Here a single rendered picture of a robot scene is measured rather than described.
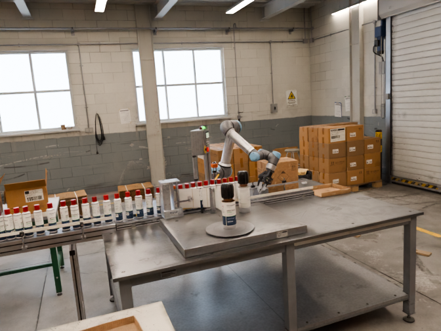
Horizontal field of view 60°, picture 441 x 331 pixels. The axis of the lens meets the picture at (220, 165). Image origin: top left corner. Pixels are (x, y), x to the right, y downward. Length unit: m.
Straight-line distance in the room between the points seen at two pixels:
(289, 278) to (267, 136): 6.87
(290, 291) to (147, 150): 6.17
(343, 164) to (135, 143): 4.18
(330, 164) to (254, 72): 3.41
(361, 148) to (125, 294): 5.37
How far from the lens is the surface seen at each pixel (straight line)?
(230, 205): 2.37
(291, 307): 2.60
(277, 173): 3.42
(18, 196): 3.92
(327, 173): 6.54
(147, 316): 1.78
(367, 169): 7.04
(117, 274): 2.14
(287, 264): 2.46
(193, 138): 2.93
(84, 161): 8.19
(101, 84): 8.16
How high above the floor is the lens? 1.68
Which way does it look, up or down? 9 degrees down
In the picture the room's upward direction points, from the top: 4 degrees counter-clockwise
